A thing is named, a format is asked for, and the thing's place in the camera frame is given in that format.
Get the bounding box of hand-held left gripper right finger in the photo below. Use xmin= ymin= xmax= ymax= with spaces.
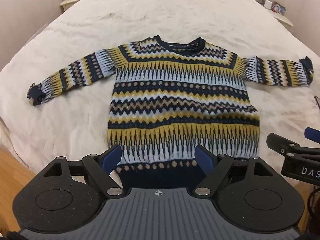
xmin=193 ymin=145 xmax=278 ymax=197

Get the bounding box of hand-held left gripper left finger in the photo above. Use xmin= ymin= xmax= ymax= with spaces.
xmin=39 ymin=144 xmax=125 ymax=197

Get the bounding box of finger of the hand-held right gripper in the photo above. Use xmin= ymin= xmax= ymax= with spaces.
xmin=304 ymin=127 xmax=320 ymax=143
xmin=266 ymin=133 xmax=320 ymax=158

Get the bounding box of patterned knit sweater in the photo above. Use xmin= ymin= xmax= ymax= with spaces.
xmin=26 ymin=35 xmax=314 ymax=189

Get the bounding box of white bed cover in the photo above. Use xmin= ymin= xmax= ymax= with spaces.
xmin=0 ymin=0 xmax=320 ymax=180

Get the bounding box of cream nightstand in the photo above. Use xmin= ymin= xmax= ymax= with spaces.
xmin=60 ymin=0 xmax=89 ymax=13
xmin=262 ymin=2 xmax=294 ymax=27

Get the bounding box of photo frame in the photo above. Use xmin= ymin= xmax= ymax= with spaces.
xmin=271 ymin=2 xmax=286 ymax=15

